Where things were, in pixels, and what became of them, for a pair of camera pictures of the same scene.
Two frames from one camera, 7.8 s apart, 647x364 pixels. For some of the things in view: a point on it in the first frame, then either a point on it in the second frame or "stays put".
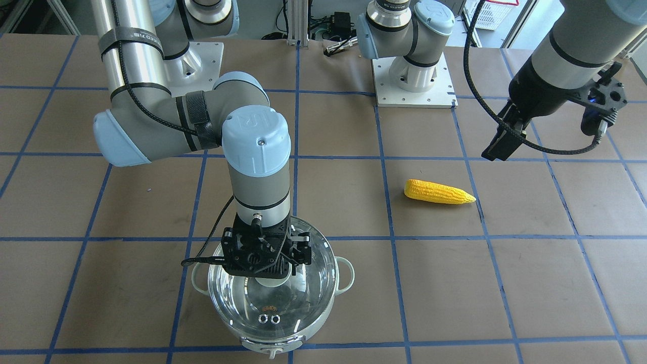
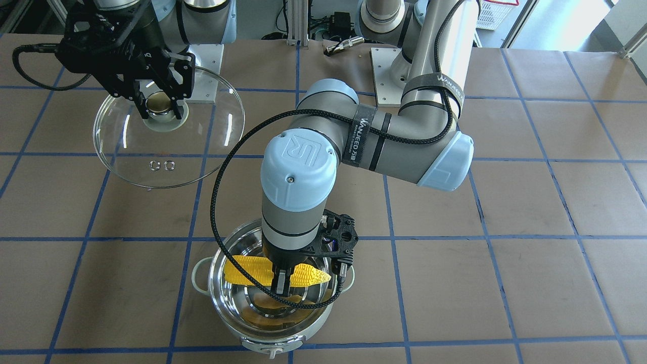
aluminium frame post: [297, 23] stays put
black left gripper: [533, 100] → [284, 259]
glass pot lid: [275, 309] → [163, 151]
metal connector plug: [346, 43] stays put
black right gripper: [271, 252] → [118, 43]
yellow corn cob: [436, 192] → [261, 268]
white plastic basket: [492, 12] stays put
